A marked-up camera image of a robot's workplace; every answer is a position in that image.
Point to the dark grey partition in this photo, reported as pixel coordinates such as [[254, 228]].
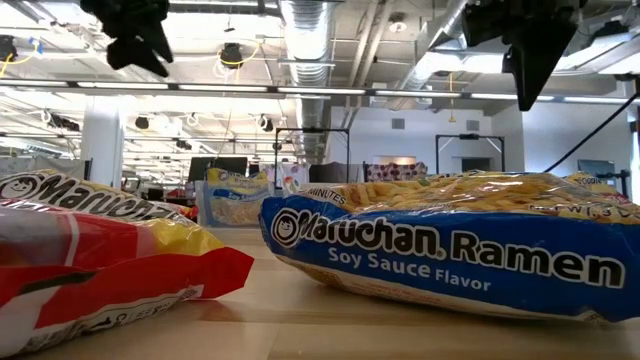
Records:
[[335, 172]]

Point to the blue soy sauce ramen pack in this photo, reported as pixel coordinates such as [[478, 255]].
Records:
[[235, 195], [450, 250]]

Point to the black ceiling camera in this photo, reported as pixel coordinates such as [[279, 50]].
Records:
[[231, 55], [6, 47]]

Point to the computer monitor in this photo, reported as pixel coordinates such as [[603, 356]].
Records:
[[595, 166]]

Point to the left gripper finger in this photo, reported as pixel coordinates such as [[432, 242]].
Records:
[[124, 55], [156, 50]]

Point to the long LED light bar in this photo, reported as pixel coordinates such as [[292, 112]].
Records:
[[320, 91]]

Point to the silver slanted ventilation duct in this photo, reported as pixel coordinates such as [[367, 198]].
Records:
[[452, 20]]

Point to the patterned cloth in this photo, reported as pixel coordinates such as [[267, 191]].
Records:
[[395, 171]]

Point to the grey partition curtain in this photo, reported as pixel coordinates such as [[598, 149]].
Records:
[[50, 164]]

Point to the white column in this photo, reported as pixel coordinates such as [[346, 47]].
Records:
[[102, 150]]

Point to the black metal rig frame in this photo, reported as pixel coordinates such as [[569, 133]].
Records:
[[470, 136], [312, 130]]

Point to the red beef ramen pack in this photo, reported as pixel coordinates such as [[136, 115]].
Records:
[[100, 290]]

